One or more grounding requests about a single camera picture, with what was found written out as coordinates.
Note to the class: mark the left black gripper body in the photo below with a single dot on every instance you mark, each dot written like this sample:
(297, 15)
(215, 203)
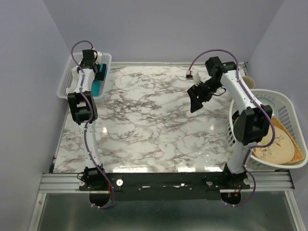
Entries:
(99, 75)

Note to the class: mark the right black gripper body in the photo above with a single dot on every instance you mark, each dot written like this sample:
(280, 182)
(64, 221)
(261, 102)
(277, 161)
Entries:
(204, 89)

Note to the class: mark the teal t shirt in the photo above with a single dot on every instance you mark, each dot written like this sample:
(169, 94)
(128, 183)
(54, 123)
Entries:
(95, 89)

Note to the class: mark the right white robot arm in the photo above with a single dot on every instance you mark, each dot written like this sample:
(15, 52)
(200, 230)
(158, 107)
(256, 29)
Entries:
(253, 122)

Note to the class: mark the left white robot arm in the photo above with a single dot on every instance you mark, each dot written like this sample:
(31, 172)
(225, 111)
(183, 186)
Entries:
(84, 112)

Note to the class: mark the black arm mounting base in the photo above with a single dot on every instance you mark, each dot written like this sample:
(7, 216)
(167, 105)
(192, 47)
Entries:
(108, 188)

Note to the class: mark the white crumpled cloth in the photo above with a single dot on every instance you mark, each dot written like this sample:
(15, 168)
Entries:
(74, 82)

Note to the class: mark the white perforated plastic basket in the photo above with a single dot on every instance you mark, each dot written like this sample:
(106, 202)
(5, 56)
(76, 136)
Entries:
(67, 78)

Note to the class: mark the cream ceramic mug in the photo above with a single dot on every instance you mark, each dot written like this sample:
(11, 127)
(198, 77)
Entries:
(249, 82)

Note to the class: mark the white ceramic bowl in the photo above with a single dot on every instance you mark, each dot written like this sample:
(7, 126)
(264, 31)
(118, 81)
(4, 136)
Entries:
(266, 101)

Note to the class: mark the beige bird plate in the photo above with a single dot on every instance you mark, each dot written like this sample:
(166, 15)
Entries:
(279, 152)

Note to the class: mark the white round dish basket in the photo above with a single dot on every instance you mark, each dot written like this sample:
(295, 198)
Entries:
(288, 118)

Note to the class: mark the woven wicker tray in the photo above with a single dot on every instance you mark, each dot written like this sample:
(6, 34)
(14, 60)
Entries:
(298, 154)

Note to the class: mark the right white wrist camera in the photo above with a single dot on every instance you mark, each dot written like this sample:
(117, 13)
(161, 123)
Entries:
(193, 76)

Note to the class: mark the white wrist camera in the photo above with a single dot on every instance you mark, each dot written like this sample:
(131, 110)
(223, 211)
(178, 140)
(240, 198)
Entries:
(98, 56)
(193, 76)

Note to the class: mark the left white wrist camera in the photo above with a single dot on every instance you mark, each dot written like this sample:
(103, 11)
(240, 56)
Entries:
(98, 56)

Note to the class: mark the aluminium frame rail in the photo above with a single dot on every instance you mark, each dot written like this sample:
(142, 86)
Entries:
(68, 183)

